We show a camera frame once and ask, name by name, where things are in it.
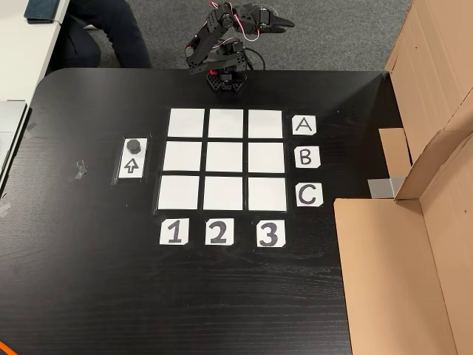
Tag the white arrow paper sheet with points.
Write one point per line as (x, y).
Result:
(132, 166)

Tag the paper sheet letter A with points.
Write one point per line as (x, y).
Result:
(295, 131)

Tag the paper sheet number 1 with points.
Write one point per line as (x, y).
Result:
(164, 238)

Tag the paper sheet number 2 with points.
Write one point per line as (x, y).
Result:
(229, 223)

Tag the paper sheet letter B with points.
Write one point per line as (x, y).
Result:
(314, 162)

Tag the white paper grid square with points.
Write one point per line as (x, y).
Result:
(267, 194)
(182, 156)
(224, 157)
(223, 193)
(186, 122)
(266, 158)
(265, 124)
(179, 192)
(225, 123)

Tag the paper sheet letter C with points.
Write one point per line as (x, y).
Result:
(318, 202)

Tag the white desk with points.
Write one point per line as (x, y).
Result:
(22, 55)

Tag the crumpled clear tape piece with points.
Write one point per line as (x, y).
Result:
(78, 172)

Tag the brown cardboard panel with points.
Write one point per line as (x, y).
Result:
(425, 74)
(388, 277)

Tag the person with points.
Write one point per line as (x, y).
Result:
(111, 29)

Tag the clear tape strip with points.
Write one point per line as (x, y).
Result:
(32, 129)
(4, 209)

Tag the dark blue notebook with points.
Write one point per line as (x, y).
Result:
(40, 11)

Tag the red black screw clamp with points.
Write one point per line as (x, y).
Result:
(212, 71)

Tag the paper sheet number 3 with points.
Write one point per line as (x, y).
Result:
(281, 225)

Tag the black hexagonal token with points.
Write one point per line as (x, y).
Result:
(133, 146)

